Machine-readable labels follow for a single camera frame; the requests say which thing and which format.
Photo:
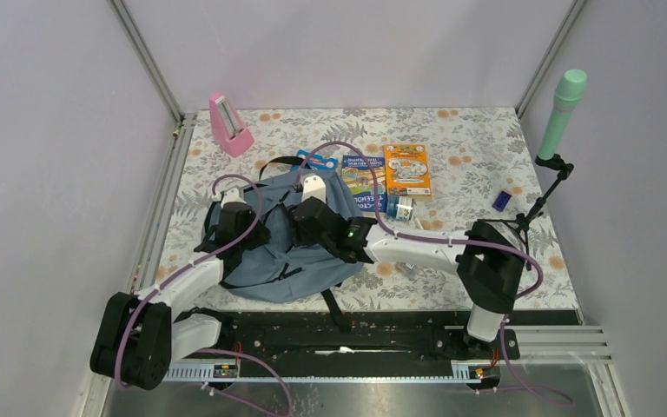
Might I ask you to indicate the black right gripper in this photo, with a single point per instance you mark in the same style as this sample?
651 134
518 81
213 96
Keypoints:
300 234

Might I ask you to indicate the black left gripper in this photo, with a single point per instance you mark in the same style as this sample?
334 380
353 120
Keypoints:
261 236

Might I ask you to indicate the blue student backpack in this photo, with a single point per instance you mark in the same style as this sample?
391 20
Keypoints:
280 272

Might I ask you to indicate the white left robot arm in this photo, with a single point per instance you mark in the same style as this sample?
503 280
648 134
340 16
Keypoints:
141 335

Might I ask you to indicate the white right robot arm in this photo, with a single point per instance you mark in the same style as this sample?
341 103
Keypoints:
489 267

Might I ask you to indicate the blue round package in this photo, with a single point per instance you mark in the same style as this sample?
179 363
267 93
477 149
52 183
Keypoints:
317 161

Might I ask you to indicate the blue treehouse book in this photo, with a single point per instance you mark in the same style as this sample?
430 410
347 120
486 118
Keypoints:
357 176

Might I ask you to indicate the pink metronome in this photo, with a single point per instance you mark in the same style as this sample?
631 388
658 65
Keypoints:
229 132

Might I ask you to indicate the small blue label jar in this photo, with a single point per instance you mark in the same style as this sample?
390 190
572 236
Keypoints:
400 208

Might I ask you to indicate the orange book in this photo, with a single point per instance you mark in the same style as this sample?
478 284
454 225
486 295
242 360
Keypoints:
407 171

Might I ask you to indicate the floral tablecloth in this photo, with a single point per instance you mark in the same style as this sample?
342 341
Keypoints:
473 154

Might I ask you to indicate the purple toy brick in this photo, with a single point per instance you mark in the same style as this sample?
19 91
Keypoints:
501 201

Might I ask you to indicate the mint green microphone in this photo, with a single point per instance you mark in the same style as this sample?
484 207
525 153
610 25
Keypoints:
567 96

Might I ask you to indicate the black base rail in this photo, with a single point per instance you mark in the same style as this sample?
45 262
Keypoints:
407 345

